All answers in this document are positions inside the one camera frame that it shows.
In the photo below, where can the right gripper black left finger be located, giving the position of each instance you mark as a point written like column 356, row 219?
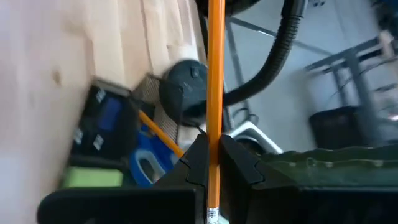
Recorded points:
column 194, row 168

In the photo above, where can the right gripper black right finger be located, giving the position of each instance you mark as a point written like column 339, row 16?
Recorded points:
column 236, row 174

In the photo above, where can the orange pencil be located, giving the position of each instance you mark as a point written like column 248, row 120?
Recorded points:
column 158, row 132
column 215, row 77

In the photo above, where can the green sticky note pad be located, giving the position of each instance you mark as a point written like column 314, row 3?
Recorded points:
column 93, row 177

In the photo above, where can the black mesh desk organizer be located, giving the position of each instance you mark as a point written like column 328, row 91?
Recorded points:
column 146, row 90

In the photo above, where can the white square planter pot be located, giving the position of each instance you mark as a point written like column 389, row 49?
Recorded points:
column 264, row 137

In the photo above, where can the black gooseneck desk lamp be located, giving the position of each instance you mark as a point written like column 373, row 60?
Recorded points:
column 183, row 90

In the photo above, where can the tall green cactus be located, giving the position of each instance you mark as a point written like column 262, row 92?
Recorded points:
column 326, row 168

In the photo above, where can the black waste bin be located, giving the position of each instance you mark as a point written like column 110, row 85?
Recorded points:
column 342, row 127

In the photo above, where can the gray metal workbench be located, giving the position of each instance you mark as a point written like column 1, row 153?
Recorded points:
column 357, row 71

